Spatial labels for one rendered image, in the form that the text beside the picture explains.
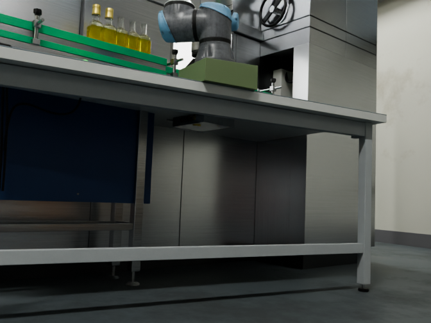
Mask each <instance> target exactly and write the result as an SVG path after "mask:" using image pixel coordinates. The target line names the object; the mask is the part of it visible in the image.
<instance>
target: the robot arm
mask: <svg viewBox="0 0 431 323"><path fill-rule="evenodd" d="M191 1H192V0H168V1H167V2H166V3H165V4H164V10H161V11H159V13H158V25H159V28H160V33H161V35H162V38H163V39H164V40H165V41H166V42H168V43H176V44H177V43H179V42H192V47H191V52H192V57H193V59H192V60H191V61H190V62H189V64H188V65H187V66H189V65H191V64H193V63H195V62H198V61H200V60H202V59H204V58H213V59H218V60H225V61H229V62H235V58H234V56H233V53H232V48H231V43H232V31H237V30H238V28H239V15H238V13H235V12H233V0H214V2H205V3H201V4H200V7H199V9H195V6H194V4H193V3H192V2H191ZM187 66H186V67H187Z"/></svg>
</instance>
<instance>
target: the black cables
mask: <svg viewBox="0 0 431 323"><path fill-rule="evenodd" d="M80 102H81V98H80V99H79V101H78V104H77V106H76V107H75V109H73V111H71V112H68V113H56V112H51V111H48V110H45V109H43V108H40V107H38V106H35V105H33V104H29V103H19V104H16V105H15V106H14V107H13V108H12V109H11V111H10V114H9V116H8V88H7V87H5V103H6V123H5V136H4V145H3V117H4V87H2V94H1V142H0V189H1V191H4V181H5V171H6V152H7V140H8V126H9V123H10V118H11V116H12V113H13V111H14V109H15V108H16V107H18V106H20V105H28V106H32V107H35V108H37V109H39V110H42V111H44V112H48V113H52V114H55V115H68V114H71V113H73V112H75V111H76V110H77V109H78V106H79V105H80ZM3 151H4V160H3ZM2 161H3V178H2V188H1V172H2Z"/></svg>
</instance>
